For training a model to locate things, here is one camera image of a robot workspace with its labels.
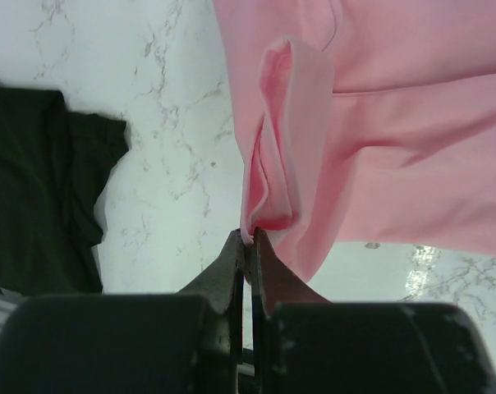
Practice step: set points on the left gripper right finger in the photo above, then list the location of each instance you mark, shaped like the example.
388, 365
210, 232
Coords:
273, 284

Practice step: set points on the black t shirt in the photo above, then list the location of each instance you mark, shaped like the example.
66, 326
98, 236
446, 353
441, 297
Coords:
54, 164

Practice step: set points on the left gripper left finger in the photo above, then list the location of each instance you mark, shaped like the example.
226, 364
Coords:
219, 349

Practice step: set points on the pink t shirt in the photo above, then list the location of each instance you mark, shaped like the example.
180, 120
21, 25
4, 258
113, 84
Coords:
364, 121

